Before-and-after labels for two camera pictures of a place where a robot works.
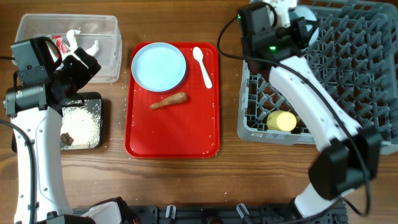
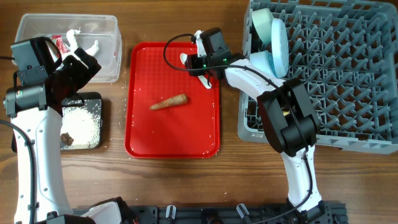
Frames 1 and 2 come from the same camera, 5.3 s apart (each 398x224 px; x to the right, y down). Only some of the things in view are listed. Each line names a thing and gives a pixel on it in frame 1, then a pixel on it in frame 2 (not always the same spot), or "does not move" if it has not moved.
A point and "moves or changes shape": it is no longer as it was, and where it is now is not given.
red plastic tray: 183,122 does not move
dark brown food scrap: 66,139 does not move
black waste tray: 81,124 does not move
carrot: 175,99 does not move
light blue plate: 158,66 moves or changes shape
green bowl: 308,14 moves or changes shape
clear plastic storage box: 105,29 does not move
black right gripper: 301,32 to 191,65
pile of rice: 83,126 does not move
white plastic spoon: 198,55 moves or changes shape
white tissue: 71,35 does not move
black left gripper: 84,76 does not move
